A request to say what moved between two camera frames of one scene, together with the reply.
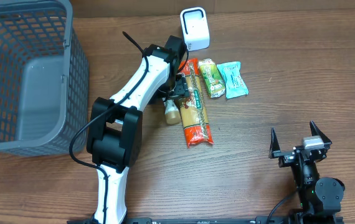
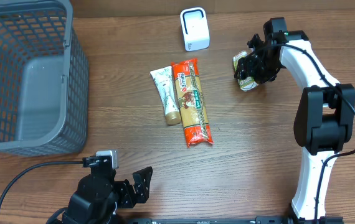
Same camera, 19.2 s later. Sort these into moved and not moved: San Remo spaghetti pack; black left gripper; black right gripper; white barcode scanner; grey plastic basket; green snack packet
Moved: black right gripper; green snack packet; black left gripper
Not moved: San Remo spaghetti pack; grey plastic basket; white barcode scanner
